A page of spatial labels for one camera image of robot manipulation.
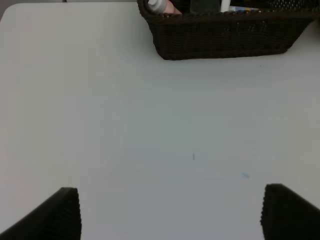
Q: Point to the pink lotion bottle white cap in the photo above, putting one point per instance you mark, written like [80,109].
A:
[163,7]

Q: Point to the white shampoo bottle blue cap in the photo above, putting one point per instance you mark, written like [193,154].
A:
[241,9]

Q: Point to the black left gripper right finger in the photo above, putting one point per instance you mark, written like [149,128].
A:
[286,215]

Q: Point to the dark brown wicker basket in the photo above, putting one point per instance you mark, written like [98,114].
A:
[264,27]

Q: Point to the black whiteboard eraser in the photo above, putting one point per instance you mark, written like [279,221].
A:
[204,6]

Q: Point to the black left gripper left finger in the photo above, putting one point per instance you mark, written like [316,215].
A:
[57,218]

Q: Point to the white marker pink caps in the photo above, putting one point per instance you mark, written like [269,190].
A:
[225,5]

